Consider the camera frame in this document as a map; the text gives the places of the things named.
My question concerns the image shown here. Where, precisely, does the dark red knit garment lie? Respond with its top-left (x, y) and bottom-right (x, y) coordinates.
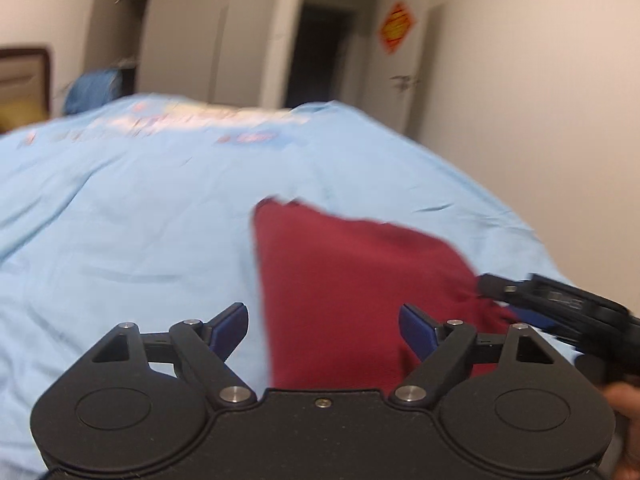
top-left (253, 198), bottom-right (515, 392)

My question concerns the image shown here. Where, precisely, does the light blue bed quilt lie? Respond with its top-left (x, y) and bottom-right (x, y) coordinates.
top-left (1, 94), bottom-right (560, 479)

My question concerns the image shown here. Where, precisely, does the white room door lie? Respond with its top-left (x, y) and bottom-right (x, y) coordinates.
top-left (360, 0), bottom-right (445, 136)

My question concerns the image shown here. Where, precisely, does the yellow green pillow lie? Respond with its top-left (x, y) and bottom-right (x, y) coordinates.
top-left (0, 98), bottom-right (49, 133)

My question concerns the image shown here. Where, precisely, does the door handle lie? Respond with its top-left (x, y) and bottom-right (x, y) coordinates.
top-left (390, 75), bottom-right (421, 92)

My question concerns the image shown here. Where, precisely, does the grey wardrobe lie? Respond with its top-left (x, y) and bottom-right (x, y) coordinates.
top-left (84, 0), bottom-right (276, 106)

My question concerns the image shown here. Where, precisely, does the red door decoration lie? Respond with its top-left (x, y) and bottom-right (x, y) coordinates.
top-left (378, 1), bottom-right (416, 55)

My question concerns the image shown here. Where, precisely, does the right hand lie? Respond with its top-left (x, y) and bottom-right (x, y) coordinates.
top-left (602, 382), bottom-right (640, 480)

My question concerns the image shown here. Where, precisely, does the blue clothes pile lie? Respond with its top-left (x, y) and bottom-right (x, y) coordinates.
top-left (63, 68), bottom-right (122, 116)

